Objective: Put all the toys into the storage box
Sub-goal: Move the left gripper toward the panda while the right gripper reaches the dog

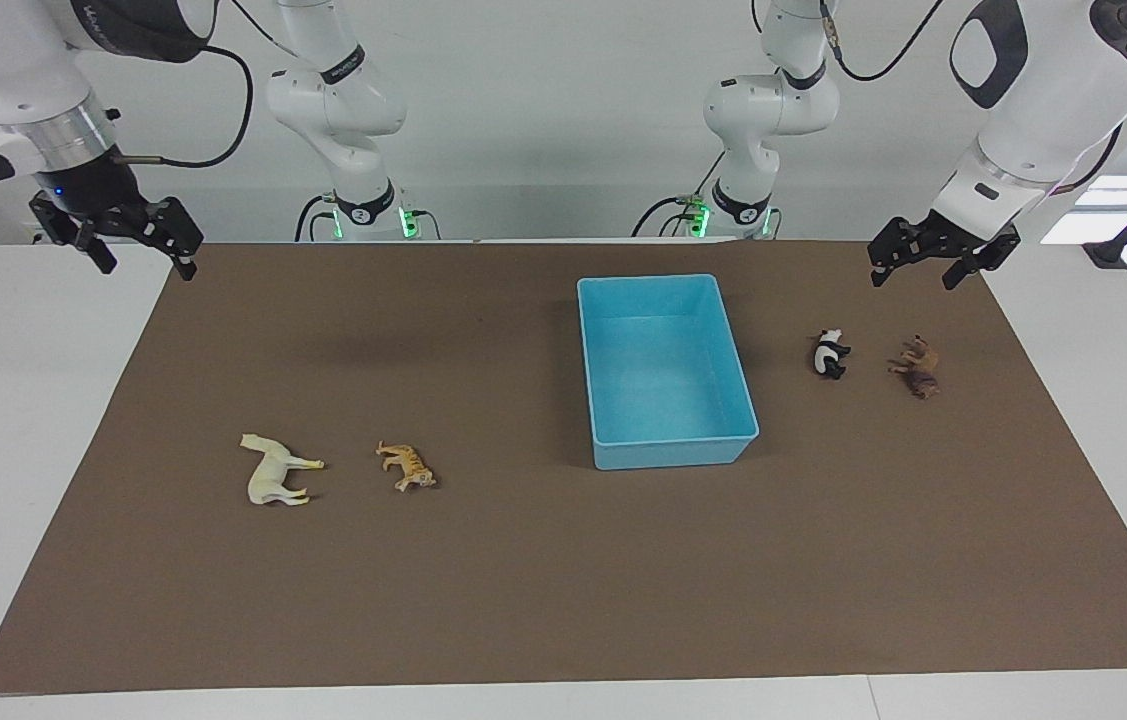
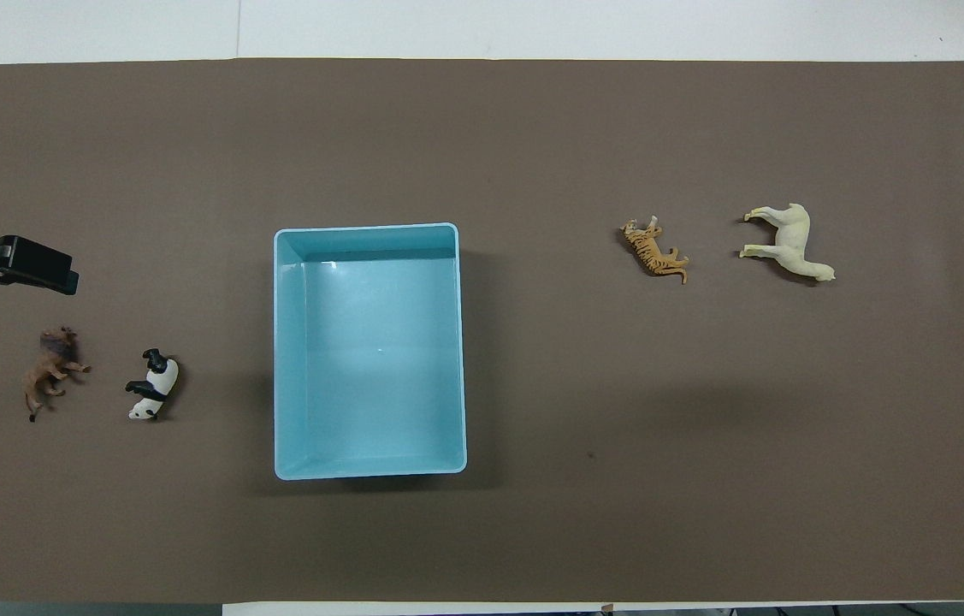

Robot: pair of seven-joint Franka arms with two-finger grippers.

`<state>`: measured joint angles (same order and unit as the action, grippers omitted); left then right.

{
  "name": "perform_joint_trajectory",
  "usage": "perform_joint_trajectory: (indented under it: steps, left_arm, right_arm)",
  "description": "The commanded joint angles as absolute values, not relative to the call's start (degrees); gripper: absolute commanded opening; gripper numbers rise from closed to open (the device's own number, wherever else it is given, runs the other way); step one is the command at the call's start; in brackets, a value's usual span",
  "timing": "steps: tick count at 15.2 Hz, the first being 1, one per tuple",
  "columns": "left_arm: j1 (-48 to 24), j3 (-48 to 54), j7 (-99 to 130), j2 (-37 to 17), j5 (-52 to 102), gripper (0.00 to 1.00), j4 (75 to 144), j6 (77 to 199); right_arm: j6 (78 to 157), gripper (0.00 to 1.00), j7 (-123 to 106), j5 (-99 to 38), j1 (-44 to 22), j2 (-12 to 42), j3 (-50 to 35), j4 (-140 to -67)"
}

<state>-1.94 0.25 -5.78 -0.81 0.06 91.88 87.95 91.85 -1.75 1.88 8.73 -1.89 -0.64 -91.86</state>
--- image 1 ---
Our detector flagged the blue plastic storage box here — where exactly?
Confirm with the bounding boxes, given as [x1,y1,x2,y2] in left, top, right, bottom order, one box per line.
[577,274,760,471]

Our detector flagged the brown lion toy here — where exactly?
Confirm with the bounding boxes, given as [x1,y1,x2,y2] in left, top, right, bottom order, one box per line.
[887,335,942,401]

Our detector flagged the black right base cables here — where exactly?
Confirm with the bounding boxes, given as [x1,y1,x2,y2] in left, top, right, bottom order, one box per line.
[294,193,442,242]

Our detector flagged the orange striped tiger toy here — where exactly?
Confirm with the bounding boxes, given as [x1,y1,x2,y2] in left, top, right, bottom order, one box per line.
[375,441,438,493]

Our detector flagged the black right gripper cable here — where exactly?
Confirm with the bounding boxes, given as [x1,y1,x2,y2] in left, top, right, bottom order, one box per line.
[113,44,255,169]

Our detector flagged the black left base cables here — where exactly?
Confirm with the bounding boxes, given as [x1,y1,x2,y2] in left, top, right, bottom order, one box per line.
[631,150,782,239]

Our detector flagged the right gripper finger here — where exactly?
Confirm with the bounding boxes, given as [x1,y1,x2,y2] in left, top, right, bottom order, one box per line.
[30,193,119,276]
[143,197,205,282]

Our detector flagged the brown table mat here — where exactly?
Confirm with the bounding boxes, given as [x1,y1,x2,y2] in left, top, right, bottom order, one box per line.
[0,240,1127,695]

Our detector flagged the cream white horse toy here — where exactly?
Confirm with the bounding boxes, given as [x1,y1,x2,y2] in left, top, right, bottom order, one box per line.
[240,432,326,507]

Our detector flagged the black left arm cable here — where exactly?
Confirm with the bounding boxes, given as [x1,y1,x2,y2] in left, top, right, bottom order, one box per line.
[816,0,945,84]

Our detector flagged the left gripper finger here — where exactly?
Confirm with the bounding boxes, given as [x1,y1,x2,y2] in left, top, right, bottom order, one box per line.
[942,231,1022,292]
[868,217,940,290]

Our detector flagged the black base cables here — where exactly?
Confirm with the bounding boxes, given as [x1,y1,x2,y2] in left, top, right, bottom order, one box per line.
[631,150,782,239]
[294,193,442,242]

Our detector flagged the black white panda toy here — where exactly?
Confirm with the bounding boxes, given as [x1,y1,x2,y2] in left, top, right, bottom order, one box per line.
[811,328,853,380]

